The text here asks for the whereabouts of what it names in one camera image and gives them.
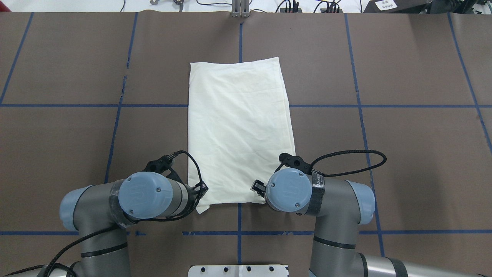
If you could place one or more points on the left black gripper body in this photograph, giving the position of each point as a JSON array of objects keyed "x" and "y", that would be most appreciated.
[{"x": 201, "y": 189}]

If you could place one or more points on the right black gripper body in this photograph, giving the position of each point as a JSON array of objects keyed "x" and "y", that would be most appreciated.
[{"x": 258, "y": 186}]

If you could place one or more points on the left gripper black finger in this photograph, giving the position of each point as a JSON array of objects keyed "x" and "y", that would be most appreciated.
[{"x": 201, "y": 189}]

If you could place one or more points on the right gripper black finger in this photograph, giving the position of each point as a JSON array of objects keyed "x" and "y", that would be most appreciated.
[{"x": 253, "y": 187}]

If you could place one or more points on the white long-sleeve printed shirt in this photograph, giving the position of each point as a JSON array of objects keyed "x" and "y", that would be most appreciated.
[{"x": 238, "y": 124}]

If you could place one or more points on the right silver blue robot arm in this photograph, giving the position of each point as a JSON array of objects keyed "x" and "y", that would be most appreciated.
[{"x": 339, "y": 207}]

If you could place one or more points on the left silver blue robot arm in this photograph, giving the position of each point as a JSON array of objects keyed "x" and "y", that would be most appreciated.
[{"x": 102, "y": 213}]

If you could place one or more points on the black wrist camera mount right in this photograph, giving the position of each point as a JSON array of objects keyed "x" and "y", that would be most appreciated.
[{"x": 296, "y": 162}]

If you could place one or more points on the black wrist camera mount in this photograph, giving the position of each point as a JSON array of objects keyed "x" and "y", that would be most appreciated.
[
  {"x": 164, "y": 164},
  {"x": 296, "y": 162}
]

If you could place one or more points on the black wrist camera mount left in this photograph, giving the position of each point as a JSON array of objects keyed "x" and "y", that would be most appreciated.
[{"x": 164, "y": 164}]

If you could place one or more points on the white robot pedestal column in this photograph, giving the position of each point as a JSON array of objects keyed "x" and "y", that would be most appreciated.
[{"x": 251, "y": 270}]

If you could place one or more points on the aluminium frame post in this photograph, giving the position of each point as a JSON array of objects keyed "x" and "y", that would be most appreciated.
[{"x": 240, "y": 8}]

